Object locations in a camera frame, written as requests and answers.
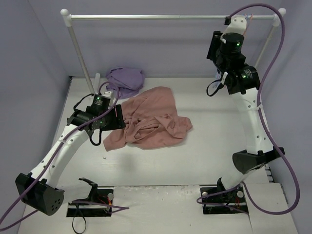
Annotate pink t shirt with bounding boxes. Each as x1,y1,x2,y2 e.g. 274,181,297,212
103,86,193,151

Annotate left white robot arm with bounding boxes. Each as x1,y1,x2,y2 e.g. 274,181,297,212
15,91,125,216

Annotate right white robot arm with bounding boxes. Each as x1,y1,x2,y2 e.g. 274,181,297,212
207,31,284,201

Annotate purple t shirt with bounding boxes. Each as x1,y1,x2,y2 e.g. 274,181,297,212
106,67,145,99

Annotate pink and blue hangers bunch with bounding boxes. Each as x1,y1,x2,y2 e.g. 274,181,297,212
215,15,247,84

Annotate white metal clothes rack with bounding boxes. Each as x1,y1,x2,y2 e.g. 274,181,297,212
60,7,287,98

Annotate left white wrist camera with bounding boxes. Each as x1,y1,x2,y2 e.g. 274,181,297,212
102,91,115,99

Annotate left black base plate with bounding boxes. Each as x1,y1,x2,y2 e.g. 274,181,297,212
66,187,114,217

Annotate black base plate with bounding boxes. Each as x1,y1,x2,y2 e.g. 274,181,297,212
197,187,249,215
66,187,114,217

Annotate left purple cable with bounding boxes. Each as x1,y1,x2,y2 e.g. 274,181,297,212
0,81,130,230

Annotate purple cable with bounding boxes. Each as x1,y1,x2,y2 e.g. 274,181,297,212
196,3,301,216
0,81,130,230

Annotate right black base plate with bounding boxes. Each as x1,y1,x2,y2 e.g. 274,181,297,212
197,187,249,215

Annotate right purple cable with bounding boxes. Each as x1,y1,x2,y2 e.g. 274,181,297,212
196,3,301,216

